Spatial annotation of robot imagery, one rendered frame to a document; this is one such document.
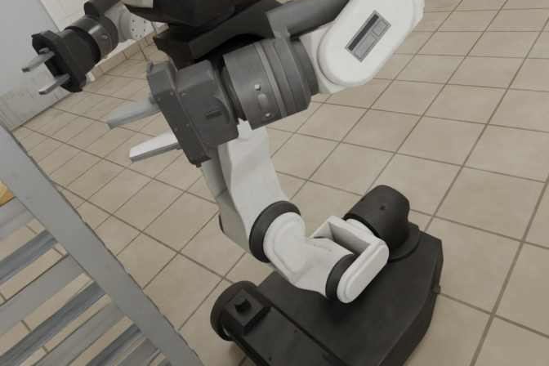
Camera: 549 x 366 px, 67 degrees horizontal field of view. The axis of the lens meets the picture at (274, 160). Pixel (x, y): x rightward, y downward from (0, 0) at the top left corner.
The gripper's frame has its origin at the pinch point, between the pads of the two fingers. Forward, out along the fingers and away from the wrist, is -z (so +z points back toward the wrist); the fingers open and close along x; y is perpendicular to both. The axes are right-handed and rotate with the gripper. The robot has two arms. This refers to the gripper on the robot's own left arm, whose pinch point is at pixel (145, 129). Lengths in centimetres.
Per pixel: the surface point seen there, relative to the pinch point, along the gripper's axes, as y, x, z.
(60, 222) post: 7.9, -2.3, -9.9
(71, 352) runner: 9.5, -18.9, -18.8
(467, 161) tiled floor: -83, -105, 86
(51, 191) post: 7.3, 1.0, -8.8
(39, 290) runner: 8.3, -9.2, -16.6
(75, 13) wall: -385, -45, -113
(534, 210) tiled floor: -48, -105, 90
